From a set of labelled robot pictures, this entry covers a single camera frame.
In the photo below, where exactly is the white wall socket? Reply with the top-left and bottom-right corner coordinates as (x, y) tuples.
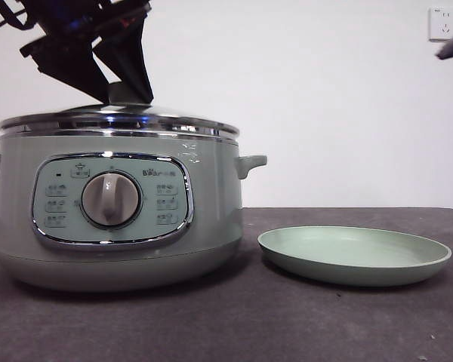
(428, 7), (453, 42)

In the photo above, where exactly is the glass lid with green knob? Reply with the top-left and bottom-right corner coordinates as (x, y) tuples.
(0, 81), (240, 133)

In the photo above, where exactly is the pale green round plate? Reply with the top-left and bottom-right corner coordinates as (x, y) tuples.
(257, 225), (452, 287)

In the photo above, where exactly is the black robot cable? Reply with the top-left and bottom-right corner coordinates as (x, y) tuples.
(0, 0), (42, 43)

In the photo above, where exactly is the pale green electric steamer pot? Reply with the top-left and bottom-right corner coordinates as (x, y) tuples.
(0, 128), (268, 293)

